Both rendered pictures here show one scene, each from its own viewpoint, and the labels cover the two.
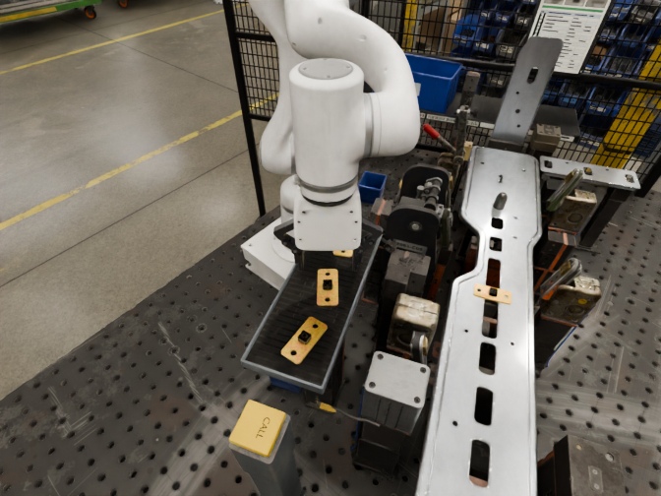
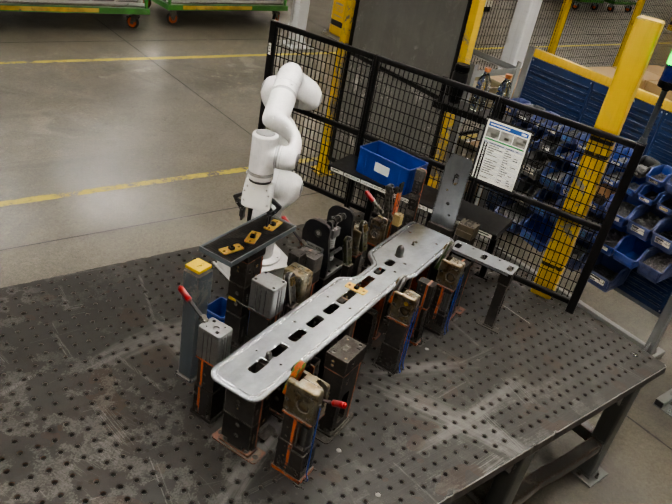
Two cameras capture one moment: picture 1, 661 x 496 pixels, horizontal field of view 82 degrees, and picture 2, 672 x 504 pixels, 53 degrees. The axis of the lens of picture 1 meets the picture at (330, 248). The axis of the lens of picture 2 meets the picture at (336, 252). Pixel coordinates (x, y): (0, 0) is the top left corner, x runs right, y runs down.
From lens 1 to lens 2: 1.75 m
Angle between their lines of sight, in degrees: 16
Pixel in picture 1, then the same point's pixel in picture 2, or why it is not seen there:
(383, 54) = (291, 133)
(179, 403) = (140, 316)
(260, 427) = (199, 265)
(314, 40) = (270, 123)
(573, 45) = (507, 170)
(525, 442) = (325, 336)
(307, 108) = (255, 143)
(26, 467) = (40, 316)
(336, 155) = (262, 162)
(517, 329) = (358, 304)
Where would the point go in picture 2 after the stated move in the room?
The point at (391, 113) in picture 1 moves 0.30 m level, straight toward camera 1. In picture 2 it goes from (284, 153) to (237, 185)
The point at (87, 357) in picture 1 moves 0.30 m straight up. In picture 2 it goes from (86, 278) to (84, 214)
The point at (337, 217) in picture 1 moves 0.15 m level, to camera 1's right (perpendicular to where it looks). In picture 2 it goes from (260, 191) to (304, 203)
